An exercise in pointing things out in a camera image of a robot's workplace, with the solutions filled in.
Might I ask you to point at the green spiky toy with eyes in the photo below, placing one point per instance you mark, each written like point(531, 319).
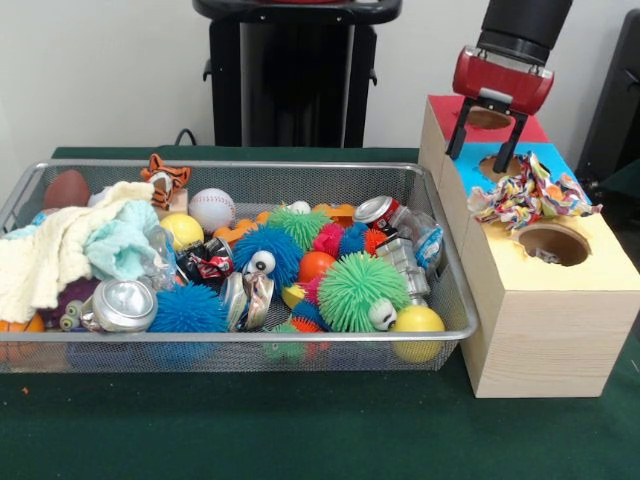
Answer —
point(300, 225)

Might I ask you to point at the blue spiky ball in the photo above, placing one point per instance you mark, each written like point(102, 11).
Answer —
point(187, 310)
point(280, 245)

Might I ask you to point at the green spiky ball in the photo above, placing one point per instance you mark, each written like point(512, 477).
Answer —
point(357, 290)

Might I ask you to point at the cream knitted cloth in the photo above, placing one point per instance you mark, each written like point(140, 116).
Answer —
point(50, 250)

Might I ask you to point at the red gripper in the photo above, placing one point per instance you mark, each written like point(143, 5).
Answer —
point(500, 85)

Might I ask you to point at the dark green table cloth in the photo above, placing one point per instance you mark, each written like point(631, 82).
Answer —
point(250, 425)
point(625, 200)

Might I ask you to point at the white baseball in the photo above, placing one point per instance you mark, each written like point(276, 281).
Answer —
point(212, 210)

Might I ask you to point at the yellow ball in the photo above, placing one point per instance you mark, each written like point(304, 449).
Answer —
point(420, 325)

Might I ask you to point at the wooden box with three holes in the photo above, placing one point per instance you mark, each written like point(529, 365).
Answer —
point(550, 340)

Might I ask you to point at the crushed silver can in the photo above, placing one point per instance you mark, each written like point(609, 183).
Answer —
point(120, 305)

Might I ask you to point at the tiger plush toy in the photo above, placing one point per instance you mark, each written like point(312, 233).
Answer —
point(165, 182)

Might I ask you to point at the mint green cloth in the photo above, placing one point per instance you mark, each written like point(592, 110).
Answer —
point(125, 245)

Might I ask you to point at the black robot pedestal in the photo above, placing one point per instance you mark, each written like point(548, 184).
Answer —
point(300, 75)

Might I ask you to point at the silver mesh bin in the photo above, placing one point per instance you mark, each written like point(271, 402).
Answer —
point(200, 336)

